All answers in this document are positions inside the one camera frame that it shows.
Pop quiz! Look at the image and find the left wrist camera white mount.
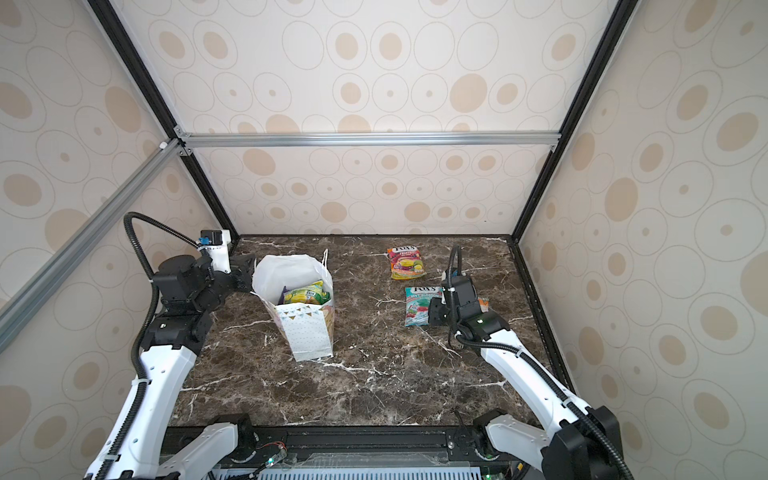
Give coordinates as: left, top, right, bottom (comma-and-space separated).
198, 229, 232, 274

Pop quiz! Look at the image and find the silver aluminium rail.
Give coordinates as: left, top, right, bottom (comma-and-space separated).
181, 131, 561, 148
1, 139, 182, 350

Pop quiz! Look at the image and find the black corner frame post right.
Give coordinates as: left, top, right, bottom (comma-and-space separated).
511, 0, 639, 245

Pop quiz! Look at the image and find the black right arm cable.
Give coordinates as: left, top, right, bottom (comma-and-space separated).
445, 244, 636, 480

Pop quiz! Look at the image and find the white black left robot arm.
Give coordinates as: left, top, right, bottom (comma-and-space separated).
85, 254, 257, 479

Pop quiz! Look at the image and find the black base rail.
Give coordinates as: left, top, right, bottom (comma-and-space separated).
158, 423, 625, 480

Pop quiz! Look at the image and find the silver aluminium left rail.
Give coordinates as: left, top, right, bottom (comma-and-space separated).
1, 139, 182, 350

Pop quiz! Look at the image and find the yellow green Fox's candy bag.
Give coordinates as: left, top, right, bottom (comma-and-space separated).
278, 280, 332, 305

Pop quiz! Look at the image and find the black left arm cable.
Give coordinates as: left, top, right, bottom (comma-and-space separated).
95, 211, 202, 480

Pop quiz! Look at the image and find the silver aluminium back rail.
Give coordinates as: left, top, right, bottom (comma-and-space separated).
181, 131, 561, 148

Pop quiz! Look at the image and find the Fox's fruits candy bag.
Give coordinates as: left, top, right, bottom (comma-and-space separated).
387, 246, 426, 280

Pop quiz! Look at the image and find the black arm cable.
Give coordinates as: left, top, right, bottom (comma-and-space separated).
95, 211, 202, 480
445, 244, 636, 480

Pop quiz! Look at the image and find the black corner frame post left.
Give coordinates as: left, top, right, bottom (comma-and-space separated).
86, 0, 240, 243

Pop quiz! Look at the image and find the white paper bag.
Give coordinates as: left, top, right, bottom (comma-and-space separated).
252, 252, 335, 362

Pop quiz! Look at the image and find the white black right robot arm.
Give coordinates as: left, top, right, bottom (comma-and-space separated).
430, 271, 633, 479

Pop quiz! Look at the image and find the Fox's mint blossom candy bag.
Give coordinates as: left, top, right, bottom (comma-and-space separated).
405, 286, 442, 326

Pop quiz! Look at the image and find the black corner frame post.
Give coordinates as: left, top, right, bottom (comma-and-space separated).
511, 0, 639, 245
86, 0, 240, 243

